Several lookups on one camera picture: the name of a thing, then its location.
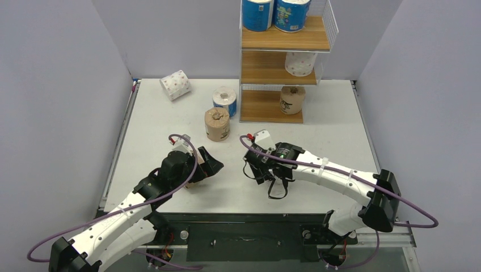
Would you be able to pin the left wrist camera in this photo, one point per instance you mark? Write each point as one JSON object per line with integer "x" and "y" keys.
{"x": 181, "y": 143}

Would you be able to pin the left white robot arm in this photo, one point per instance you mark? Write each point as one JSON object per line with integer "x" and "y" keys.
{"x": 134, "y": 221}

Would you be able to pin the blue roll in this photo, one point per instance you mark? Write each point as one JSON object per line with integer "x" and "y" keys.
{"x": 290, "y": 15}
{"x": 257, "y": 14}
{"x": 225, "y": 97}

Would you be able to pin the blue wrapped roll back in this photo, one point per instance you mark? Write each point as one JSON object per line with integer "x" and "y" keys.
{"x": 225, "y": 97}

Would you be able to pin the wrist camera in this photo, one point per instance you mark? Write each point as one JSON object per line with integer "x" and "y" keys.
{"x": 181, "y": 143}
{"x": 261, "y": 141}

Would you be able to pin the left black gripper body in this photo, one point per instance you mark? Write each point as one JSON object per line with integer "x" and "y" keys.
{"x": 197, "y": 175}

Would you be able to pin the white wire wooden shelf rack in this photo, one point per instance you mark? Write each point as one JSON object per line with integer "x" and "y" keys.
{"x": 262, "y": 64}

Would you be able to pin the brown roll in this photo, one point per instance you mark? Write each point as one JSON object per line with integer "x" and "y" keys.
{"x": 291, "y": 99}
{"x": 217, "y": 124}
{"x": 193, "y": 184}

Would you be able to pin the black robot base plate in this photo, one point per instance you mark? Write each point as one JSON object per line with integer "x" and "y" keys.
{"x": 210, "y": 237}

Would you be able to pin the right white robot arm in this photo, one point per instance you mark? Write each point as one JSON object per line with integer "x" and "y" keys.
{"x": 376, "y": 194}

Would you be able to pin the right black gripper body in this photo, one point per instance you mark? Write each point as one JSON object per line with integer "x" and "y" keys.
{"x": 261, "y": 169}

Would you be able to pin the white floral roll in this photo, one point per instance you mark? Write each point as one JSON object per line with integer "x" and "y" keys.
{"x": 176, "y": 85}
{"x": 300, "y": 64}

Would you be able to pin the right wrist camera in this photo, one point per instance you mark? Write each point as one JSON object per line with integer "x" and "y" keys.
{"x": 261, "y": 141}

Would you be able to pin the blue roll front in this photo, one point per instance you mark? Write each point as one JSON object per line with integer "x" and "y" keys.
{"x": 257, "y": 14}

